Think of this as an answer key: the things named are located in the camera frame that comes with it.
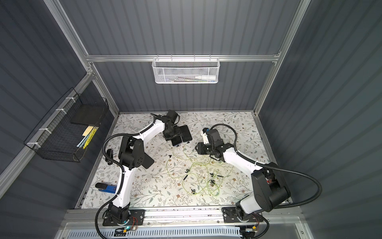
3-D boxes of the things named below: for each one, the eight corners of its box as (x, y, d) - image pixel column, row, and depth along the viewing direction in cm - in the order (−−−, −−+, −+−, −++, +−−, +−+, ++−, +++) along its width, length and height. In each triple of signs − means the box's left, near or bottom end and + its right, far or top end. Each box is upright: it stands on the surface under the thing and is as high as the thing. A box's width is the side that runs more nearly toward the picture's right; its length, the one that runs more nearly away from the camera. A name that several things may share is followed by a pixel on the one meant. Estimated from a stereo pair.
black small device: (106, 165, 94) (104, 163, 92) (108, 151, 100) (106, 149, 98) (112, 164, 94) (110, 162, 92) (113, 150, 101) (111, 148, 99)
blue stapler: (98, 191, 84) (93, 188, 80) (101, 185, 86) (96, 182, 82) (116, 194, 83) (112, 191, 78) (119, 188, 85) (115, 185, 80)
